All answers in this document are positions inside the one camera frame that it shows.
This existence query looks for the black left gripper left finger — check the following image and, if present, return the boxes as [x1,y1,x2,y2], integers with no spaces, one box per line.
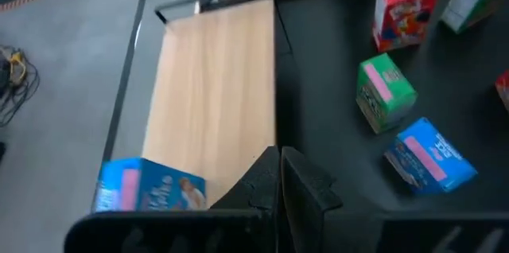
[209,145,283,253]

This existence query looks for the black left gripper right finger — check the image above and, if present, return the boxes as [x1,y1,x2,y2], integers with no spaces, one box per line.
[281,146,344,253]

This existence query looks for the blue Rice Krispies cereal box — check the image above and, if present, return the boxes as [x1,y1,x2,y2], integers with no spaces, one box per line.
[383,116,479,197]
[91,157,208,213]

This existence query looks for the wooden shelf with black legs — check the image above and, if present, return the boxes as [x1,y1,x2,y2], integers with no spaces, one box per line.
[141,0,297,210]

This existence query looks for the black floor cable bundle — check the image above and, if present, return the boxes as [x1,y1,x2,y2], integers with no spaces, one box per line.
[0,45,41,129]

